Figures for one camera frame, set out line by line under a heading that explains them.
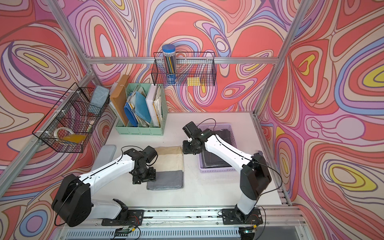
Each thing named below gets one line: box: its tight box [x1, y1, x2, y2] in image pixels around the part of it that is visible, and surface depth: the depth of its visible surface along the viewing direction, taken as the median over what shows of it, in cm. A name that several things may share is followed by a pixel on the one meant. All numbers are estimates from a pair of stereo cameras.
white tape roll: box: [54, 127, 75, 140], surface depth 69 cm
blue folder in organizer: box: [123, 102, 139, 127], surface depth 100 cm
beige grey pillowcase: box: [146, 146, 184, 191], surface depth 90 cm
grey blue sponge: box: [90, 85, 110, 109], surface depth 83 cm
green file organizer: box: [115, 83, 168, 136], surface depth 103 cm
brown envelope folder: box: [110, 74, 129, 127], surface depth 91 cm
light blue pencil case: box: [91, 144, 117, 171], surface depth 95 cm
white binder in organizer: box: [145, 84, 159, 128], surface depth 98 cm
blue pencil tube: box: [162, 44, 177, 85], surface depth 77 cm
